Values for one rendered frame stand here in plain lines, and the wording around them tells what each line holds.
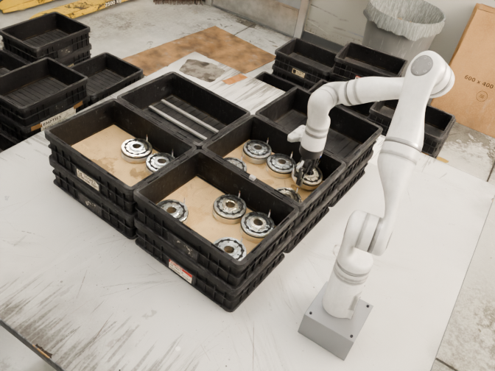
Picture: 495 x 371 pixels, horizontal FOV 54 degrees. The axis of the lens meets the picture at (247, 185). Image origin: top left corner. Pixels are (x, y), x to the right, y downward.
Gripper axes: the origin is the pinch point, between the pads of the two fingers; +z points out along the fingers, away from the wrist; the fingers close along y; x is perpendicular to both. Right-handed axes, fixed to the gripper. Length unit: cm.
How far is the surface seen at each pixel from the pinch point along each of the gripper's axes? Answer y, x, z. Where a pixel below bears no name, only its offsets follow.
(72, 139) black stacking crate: -40, 68, 1
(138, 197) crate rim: -49, 26, -6
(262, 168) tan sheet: -1.6, 15.3, 4.1
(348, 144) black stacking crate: 35.3, 0.8, 4.7
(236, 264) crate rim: -48.5, -9.1, -5.8
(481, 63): 258, -2, 45
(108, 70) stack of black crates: 51, 162, 48
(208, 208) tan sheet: -30.4, 15.2, 3.9
